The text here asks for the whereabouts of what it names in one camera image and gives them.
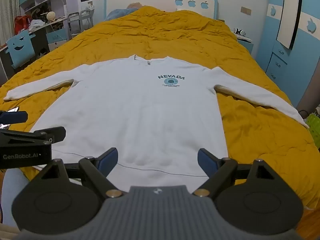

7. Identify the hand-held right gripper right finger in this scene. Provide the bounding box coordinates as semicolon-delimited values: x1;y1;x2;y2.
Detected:
192;149;285;198

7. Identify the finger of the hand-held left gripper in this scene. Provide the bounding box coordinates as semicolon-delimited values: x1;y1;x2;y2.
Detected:
33;126;66;145
0;110;28;125

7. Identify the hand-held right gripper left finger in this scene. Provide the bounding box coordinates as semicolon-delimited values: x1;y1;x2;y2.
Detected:
32;148;127;198

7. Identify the white printed sweatshirt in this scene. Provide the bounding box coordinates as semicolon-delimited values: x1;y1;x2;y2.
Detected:
4;54;310;193

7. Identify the blue chair with face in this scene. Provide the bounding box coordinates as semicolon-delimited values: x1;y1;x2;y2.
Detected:
5;29;35;69

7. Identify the cluttered desk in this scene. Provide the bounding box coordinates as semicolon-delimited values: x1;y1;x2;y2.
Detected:
0;16;70;80

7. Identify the red bag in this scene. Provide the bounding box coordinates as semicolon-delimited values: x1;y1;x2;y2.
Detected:
14;16;32;34

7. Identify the grey rolling cart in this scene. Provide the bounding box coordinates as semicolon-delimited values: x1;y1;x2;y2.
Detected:
67;6;95;40

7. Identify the yellow quilted blanket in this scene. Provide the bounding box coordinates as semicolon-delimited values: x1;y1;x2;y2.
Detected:
0;6;320;209

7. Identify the blue pillow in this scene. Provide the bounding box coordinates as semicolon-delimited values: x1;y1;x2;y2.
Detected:
104;8;137;21

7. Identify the blue and white wardrobe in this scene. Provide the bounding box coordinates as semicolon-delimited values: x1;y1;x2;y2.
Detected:
265;4;320;108

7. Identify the white and blue headboard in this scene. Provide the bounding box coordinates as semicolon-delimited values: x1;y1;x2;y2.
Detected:
104;0;218;22

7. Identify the white board with black frame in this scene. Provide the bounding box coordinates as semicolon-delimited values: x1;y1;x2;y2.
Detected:
276;0;303;50

